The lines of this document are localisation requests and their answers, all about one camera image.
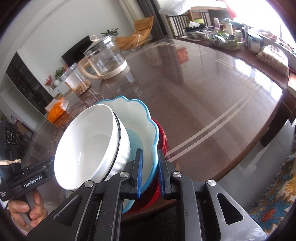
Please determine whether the basket of dark items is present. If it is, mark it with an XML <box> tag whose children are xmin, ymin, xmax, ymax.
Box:
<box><xmin>184</xmin><ymin>22</ymin><xmax>216</xmax><ymax>40</ymax></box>

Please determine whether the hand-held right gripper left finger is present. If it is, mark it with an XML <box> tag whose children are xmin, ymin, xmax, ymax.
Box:
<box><xmin>26</xmin><ymin>148</ymin><xmax>144</xmax><ymax>241</ymax></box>

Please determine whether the black flat television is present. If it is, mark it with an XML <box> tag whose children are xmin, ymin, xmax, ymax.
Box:
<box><xmin>61</xmin><ymin>35</ymin><xmax>90</xmax><ymax>67</ymax></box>

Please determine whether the white bowl with patterned band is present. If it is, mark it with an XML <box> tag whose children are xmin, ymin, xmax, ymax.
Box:
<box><xmin>54</xmin><ymin>104</ymin><xmax>121</xmax><ymax>191</ymax></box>

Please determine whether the white ribbed black-rimmed bowl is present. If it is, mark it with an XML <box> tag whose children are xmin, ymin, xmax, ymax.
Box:
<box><xmin>102</xmin><ymin>113</ymin><xmax>133</xmax><ymax>184</ymax></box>

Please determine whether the red flower-shaped plate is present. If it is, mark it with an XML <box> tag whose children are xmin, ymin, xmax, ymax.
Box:
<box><xmin>122</xmin><ymin>118</ymin><xmax>163</xmax><ymax>212</ymax></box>
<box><xmin>129</xmin><ymin>126</ymin><xmax>166</xmax><ymax>212</ymax></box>
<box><xmin>134</xmin><ymin>132</ymin><xmax>167</xmax><ymax>210</ymax></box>

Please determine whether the white round container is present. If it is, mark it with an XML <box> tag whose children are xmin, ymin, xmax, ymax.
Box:
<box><xmin>246</xmin><ymin>32</ymin><xmax>263</xmax><ymax>54</ymax></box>

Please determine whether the white pillow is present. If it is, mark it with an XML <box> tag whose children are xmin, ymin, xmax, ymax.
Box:
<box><xmin>158</xmin><ymin>0</ymin><xmax>193</xmax><ymax>16</ymax></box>

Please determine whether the glass kettle with cream handle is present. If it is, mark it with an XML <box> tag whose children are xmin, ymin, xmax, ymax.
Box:
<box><xmin>77</xmin><ymin>35</ymin><xmax>128</xmax><ymax>80</ymax></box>

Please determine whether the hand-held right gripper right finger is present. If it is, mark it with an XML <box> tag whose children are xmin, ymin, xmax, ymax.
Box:
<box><xmin>157</xmin><ymin>149</ymin><xmax>269</xmax><ymax>241</ymax></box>

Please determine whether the orange lounge chair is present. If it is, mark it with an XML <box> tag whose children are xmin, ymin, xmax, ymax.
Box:
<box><xmin>115</xmin><ymin>17</ymin><xmax>154</xmax><ymax>50</ymax></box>

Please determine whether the clear plastic snack jar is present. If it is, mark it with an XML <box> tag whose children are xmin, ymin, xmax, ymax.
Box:
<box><xmin>60</xmin><ymin>63</ymin><xmax>91</xmax><ymax>96</ymax></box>

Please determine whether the grey curtain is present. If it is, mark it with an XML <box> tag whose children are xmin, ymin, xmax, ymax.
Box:
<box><xmin>136</xmin><ymin>0</ymin><xmax>171</xmax><ymax>40</ymax></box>

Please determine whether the black glass display cabinet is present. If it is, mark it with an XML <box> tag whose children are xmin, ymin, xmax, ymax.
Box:
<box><xmin>6</xmin><ymin>52</ymin><xmax>55</xmax><ymax>115</ymax></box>

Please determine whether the red cloth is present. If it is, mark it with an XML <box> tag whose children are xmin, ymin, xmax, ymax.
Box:
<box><xmin>222</xmin><ymin>0</ymin><xmax>239</xmax><ymax>18</ymax></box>

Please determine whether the dark wooden crib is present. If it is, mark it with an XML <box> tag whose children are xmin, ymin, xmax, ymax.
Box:
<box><xmin>165</xmin><ymin>7</ymin><xmax>227</xmax><ymax>39</ymax></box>

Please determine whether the patterned rug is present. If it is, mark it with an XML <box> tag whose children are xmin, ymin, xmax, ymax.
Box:
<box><xmin>248</xmin><ymin>153</ymin><xmax>296</xmax><ymax>223</ymax></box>

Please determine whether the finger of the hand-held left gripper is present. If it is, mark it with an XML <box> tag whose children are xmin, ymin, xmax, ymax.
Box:
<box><xmin>28</xmin><ymin>158</ymin><xmax>55</xmax><ymax>170</ymax></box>

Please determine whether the scalloped bowl with blue inside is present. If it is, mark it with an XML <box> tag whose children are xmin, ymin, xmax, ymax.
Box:
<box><xmin>96</xmin><ymin>95</ymin><xmax>160</xmax><ymax>214</ymax></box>

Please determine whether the woven basket of bottles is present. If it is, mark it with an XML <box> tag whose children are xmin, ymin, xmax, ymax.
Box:
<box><xmin>206</xmin><ymin>29</ymin><xmax>245</xmax><ymax>50</ymax></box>

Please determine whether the beige cord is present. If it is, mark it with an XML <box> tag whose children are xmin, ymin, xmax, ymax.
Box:
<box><xmin>0</xmin><ymin>159</ymin><xmax>22</xmax><ymax>166</ymax></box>

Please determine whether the person's left hand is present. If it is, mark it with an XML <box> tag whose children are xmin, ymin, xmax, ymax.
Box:
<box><xmin>8</xmin><ymin>189</ymin><xmax>49</xmax><ymax>234</ymax></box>

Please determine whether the orange tissue pack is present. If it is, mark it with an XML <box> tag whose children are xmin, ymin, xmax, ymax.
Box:
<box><xmin>45</xmin><ymin>97</ymin><xmax>69</xmax><ymax>123</ymax></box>

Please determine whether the white television cabinet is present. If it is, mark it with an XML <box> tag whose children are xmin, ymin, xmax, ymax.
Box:
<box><xmin>48</xmin><ymin>77</ymin><xmax>72</xmax><ymax>99</ymax></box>

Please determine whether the large potted green plant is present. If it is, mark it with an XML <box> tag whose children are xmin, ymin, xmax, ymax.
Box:
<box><xmin>100</xmin><ymin>28</ymin><xmax>119</xmax><ymax>39</ymax></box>

